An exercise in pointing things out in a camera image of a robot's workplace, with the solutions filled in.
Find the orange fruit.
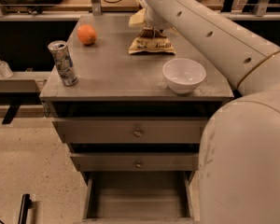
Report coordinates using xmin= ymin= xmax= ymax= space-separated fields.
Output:
xmin=77 ymin=24 xmax=97 ymax=46

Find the brown chip bag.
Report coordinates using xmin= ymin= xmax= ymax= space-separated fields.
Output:
xmin=128 ymin=7 xmax=176 ymax=56

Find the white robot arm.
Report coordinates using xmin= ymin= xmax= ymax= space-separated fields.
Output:
xmin=146 ymin=0 xmax=280 ymax=224

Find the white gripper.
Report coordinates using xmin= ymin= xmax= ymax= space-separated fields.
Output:
xmin=145 ymin=6 xmax=172 ymax=30

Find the bottom grey drawer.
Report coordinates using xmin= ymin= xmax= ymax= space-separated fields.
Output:
xmin=80 ymin=171 xmax=201 ymax=224

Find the white bowl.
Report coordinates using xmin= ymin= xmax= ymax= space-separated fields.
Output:
xmin=162 ymin=58 xmax=206 ymax=94

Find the clear sanitizer bottle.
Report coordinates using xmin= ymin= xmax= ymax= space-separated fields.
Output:
xmin=0 ymin=60 xmax=13 ymax=78

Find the top grey drawer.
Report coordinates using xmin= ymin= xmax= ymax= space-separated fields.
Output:
xmin=53 ymin=118 xmax=206 ymax=144

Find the silver drink can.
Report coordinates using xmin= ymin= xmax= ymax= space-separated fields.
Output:
xmin=48 ymin=40 xmax=78 ymax=86

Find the black floor bar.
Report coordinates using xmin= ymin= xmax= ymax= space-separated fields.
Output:
xmin=18 ymin=193 xmax=32 ymax=224

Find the grey drawer cabinet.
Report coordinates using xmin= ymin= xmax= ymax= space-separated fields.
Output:
xmin=38 ymin=13 xmax=235 ymax=224

